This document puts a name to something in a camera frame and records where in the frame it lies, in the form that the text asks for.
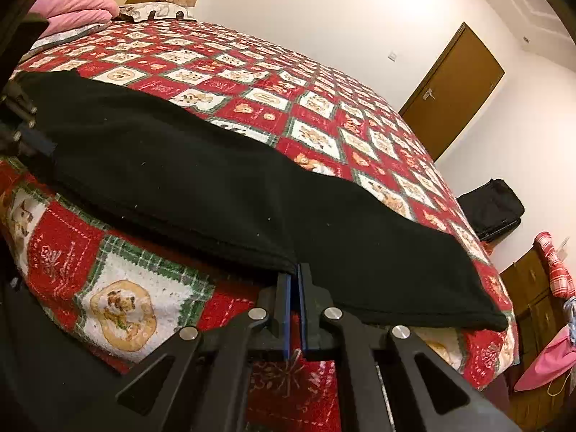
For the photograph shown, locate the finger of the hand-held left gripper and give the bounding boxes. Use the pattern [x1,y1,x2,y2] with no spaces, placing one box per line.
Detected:
[0,82,58,165]

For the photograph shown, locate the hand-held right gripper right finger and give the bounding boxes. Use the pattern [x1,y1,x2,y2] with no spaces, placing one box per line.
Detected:
[294,263,523,432]

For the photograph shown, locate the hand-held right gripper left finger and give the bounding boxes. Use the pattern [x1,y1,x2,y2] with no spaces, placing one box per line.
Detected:
[58,273,298,432]

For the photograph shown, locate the black pants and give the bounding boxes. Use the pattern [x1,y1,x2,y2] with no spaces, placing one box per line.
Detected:
[15,69,509,331]

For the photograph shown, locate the grey patterned folded sheet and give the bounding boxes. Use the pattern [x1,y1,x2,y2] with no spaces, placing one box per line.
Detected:
[31,22,114,51]

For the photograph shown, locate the pink folded blanket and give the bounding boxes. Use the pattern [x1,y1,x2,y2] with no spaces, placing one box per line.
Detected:
[28,0,121,37]

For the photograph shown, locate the white patterned pillow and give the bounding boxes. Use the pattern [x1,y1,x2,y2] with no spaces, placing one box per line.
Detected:
[118,2,197,23]

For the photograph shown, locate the red checkered printed blanket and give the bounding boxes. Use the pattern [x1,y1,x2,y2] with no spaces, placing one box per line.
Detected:
[0,17,520,432]

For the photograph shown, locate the black suitcase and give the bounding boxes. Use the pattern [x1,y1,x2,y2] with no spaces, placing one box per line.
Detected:
[456,179,525,242]

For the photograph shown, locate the brown wooden dresser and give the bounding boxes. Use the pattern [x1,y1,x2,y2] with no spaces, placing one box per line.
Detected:
[499,234,576,429]

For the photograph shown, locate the pink bag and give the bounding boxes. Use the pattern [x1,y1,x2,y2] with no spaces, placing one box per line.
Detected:
[514,323,576,392]

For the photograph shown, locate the red plaid cloth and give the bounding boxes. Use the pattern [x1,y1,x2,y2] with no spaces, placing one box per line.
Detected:
[535,231,576,298]

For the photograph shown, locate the brown wooden door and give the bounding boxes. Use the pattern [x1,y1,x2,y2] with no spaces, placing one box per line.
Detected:
[399,22,506,162]

